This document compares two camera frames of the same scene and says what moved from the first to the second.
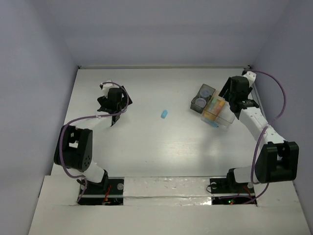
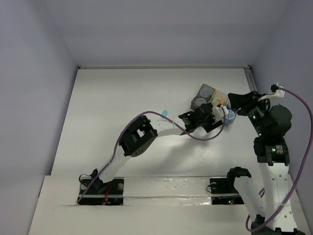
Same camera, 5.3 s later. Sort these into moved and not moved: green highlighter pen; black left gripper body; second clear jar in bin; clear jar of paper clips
Moved: black left gripper body
Not moved: green highlighter pen; clear jar of paper clips; second clear jar in bin
